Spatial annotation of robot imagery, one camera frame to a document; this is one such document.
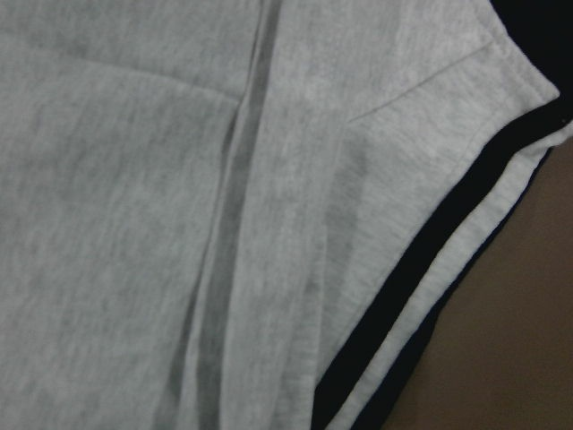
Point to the grey cartoon print t-shirt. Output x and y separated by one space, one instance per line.
249 214

